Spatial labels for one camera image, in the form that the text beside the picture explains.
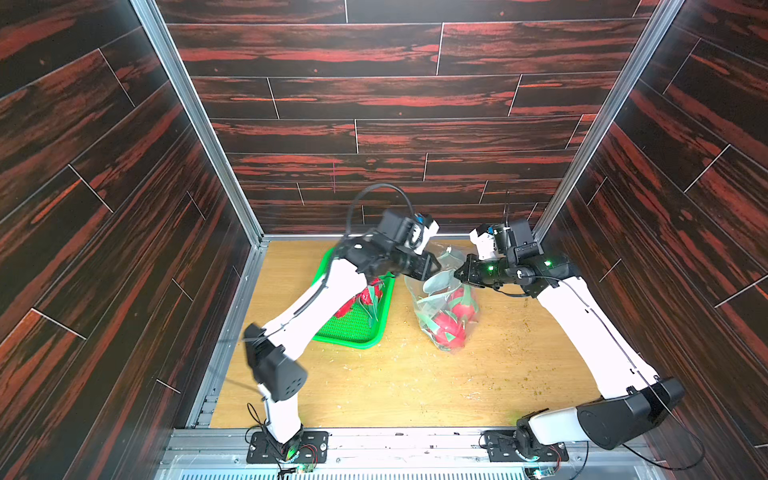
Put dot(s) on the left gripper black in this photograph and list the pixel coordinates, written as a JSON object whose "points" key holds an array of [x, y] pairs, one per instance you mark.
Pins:
{"points": [[423, 262]]}

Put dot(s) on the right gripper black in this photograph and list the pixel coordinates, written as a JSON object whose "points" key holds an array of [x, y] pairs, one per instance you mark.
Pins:
{"points": [[477, 270]]}

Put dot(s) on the clear zip-top bag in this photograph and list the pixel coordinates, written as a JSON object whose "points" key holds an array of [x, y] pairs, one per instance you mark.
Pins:
{"points": [[429, 296]]}

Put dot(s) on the red dragon fruit toy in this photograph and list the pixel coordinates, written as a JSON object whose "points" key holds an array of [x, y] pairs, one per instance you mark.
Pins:
{"points": [[372, 294], [346, 308]]}

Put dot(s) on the green perforated plastic tray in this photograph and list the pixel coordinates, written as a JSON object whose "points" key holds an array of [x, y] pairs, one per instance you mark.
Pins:
{"points": [[362, 328]]}

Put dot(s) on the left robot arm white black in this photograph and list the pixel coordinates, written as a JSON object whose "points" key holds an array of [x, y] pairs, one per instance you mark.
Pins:
{"points": [[273, 350]]}

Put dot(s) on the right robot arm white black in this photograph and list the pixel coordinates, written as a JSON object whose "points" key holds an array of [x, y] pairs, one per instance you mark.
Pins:
{"points": [[633, 398]]}

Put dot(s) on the dragon fruit in near bag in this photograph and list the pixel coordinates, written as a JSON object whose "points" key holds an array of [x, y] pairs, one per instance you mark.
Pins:
{"points": [[450, 325]]}

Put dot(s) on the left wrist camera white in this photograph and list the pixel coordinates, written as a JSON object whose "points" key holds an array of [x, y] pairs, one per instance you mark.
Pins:
{"points": [[424, 228]]}

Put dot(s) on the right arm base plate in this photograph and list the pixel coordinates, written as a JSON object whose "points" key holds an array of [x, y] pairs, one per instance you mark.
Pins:
{"points": [[510, 446]]}

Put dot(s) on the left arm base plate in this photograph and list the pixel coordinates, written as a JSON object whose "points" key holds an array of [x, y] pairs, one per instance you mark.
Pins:
{"points": [[309, 447]]}

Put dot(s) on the aluminium front rail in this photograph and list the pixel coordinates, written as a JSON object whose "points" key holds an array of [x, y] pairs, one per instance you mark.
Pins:
{"points": [[396, 453]]}

